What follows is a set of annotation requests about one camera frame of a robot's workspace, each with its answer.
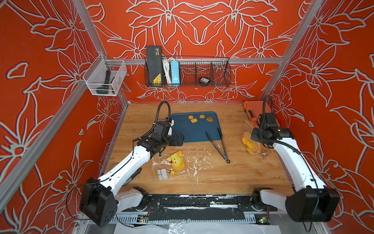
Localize black metal tongs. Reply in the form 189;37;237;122
206;128;231;164

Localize light blue power bank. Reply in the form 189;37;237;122
170;60;180;85

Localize orange tool case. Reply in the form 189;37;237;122
243;100;263;129

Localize dark blue tray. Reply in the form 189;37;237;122
170;111;221;143

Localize white coiled cable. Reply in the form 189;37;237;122
162;58;173;85

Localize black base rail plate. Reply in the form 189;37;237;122
122;194;266;222

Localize bag with yellow duck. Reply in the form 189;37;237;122
152;151;189;181

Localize clear acrylic wall bin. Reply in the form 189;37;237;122
83;54;127;97

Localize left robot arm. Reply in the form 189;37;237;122
79;101;176;228

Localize black box in basket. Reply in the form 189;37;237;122
147;46;163;86

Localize clear bag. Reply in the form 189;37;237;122
242;120;261;157

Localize dark green screwdriver handle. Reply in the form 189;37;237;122
96;70;111;95

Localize black wire wall basket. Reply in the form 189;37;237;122
144;56;232;88

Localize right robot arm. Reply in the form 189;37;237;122
251;95;340;222

